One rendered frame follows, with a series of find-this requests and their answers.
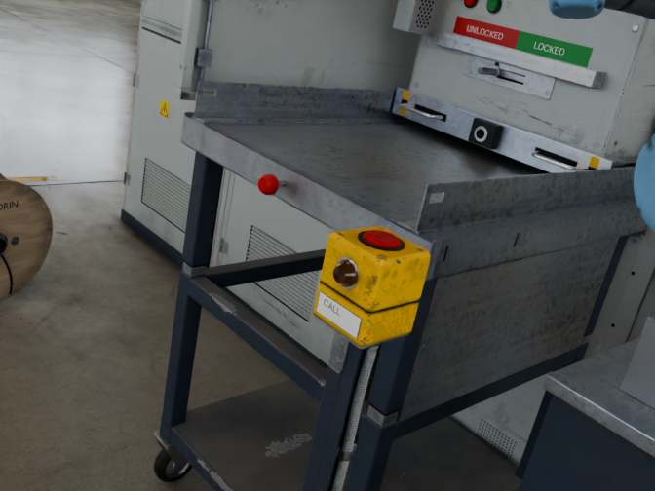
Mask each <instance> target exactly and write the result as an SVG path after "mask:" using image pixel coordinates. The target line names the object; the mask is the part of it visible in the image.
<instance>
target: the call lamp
mask: <svg viewBox="0 0 655 491"><path fill-rule="evenodd" d="M333 277H334V279H335V281H336V282H337V283H339V285H340V286H341V287H342V288H344V289H353V288H355V287H356V286H357V285H358V282H359V280H360V270H359V267H358V265H357V263H356V262H355V260H354V259H352V258H351V257H348V256H345V257H341V258H339V260H338V261H337V262H336V265H335V268H334V270H333Z"/></svg>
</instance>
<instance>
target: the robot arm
mask: <svg viewBox="0 0 655 491"><path fill-rule="evenodd" d="M603 8H605V9H610V10H616V11H621V12H625V13H630V14H634V15H639V16H643V17H645V18H647V19H655V0H549V9H550V11H551V12H552V13H553V14H554V15H555V16H557V17H559V18H563V19H588V18H592V17H595V16H597V15H598V14H600V13H601V11H602V10H603ZM634 194H635V199H636V205H637V207H638V208H639V209H640V211H641V217H642V218H643V220H644V222H645V223H646V224H647V225H648V227H649V228H650V229H651V230H652V231H653V232H655V134H654V135H652V137H651V141H648V142H646V143H645V144H644V146H643V147H642V149H641V151H640V153H639V155H638V158H637V161H636V167H635V172H634Z"/></svg>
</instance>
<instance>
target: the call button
mask: <svg viewBox="0 0 655 491"><path fill-rule="evenodd" d="M363 238H364V239H365V240H366V241H367V242H369V243H371V244H373V245H376V246H383V247H398V246H400V245H401V242H400V240H399V239H398V238H397V237H396V236H395V235H393V234H391V233H388V232H385V231H380V230H369V231H367V232H365V233H364V234H363Z"/></svg>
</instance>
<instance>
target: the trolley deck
mask: <svg viewBox="0 0 655 491"><path fill-rule="evenodd" d="M192 116H194V112H184V119H183V127H182V135H181V143H182V144H184V145H186V146H188V147H189V148H191V149H193V150H195V151H196V152H198V153H200V154H202V155H203V156H205V157H207V158H209V159H210V160H212V161H214V162H216V163H217V164H219V165H221V166H223V167H225V168H226V169H228V170H231V171H232V172H234V173H236V174H238V175H239V176H241V177H242V178H244V179H245V180H247V181H249V182H251V183H252V184H254V185H256V186H258V180H259V178H260V177H261V176H262V175H264V174H273V175H275V176H276V177H277V179H278V180H279V181H283V180H284V181H285V182H286V186H284V187H279V189H278V191H277V192H276V193H275V194H274V195H273V196H275V197H277V198H279V199H280V200H282V201H284V202H286V203H287V204H289V205H291V206H293V207H294V208H297V209H299V210H300V211H302V212H304V213H306V214H308V215H309V216H311V217H313V218H315V219H316V220H318V221H320V222H322V223H323V224H325V225H327V226H328V227H329V228H331V229H333V230H335V231H336V232H339V231H346V230H353V229H361V228H367V227H374V226H382V227H384V228H386V229H388V230H390V231H391V232H393V233H395V234H397V235H399V236H401V237H403V238H405V239H406V240H408V241H410V242H412V243H414V244H416V245H418V246H421V247H422V248H424V249H426V250H428V251H429V253H430V255H431V259H430V264H429V268H428V272H427V275H426V279H425V281H428V280H432V279H436V278H441V277H445V276H450V275H454V274H459V273H463V272H467V271H472V270H476V269H480V268H484V267H489V266H493V265H497V264H502V263H506V262H511V261H515V260H520V259H524V258H527V257H532V256H536V255H541V254H545V253H550V252H554V251H558V250H563V249H567V248H572V247H576V246H583V245H587V244H592V243H596V242H601V241H605V240H610V239H614V238H618V237H623V236H627V235H631V234H635V233H640V232H644V231H646V229H647V226H648V225H647V224H646V223H645V222H644V220H643V218H642V217H641V211H640V209H639V208H638V207H637V205H636V201H632V202H625V203H620V204H614V205H607V206H601V207H594V208H583V209H576V210H571V211H565V212H558V213H552V214H546V215H539V216H533V217H527V218H521V219H515V220H509V221H502V222H496V223H490V224H483V225H478V226H471V227H465V228H459V229H452V230H446V231H440V232H434V233H428V234H422V235H418V234H416V233H414V232H412V231H410V230H408V229H406V228H405V227H403V226H401V225H399V224H398V221H403V220H409V219H416V218H418V216H419V212H420V209H421V205H422V201H423V197H424V193H425V189H426V185H427V184H429V183H440V182H451V181H463V180H474V179H486V178H497V177H509V176H520V175H532V174H543V173H550V172H547V171H544V170H540V169H537V168H535V167H533V166H531V165H528V164H525V163H523V162H520V161H517V160H515V159H512V158H510V157H507V156H504V155H502V154H499V153H496V152H494V151H491V150H489V149H486V148H483V147H481V146H478V145H476V144H474V143H471V142H469V141H466V140H463V139H461V138H458V137H455V136H453V135H450V134H448V133H445V132H441V131H438V130H435V129H433V128H430V127H428V126H425V125H422V124H203V123H201V122H199V121H197V120H195V119H193V118H192Z"/></svg>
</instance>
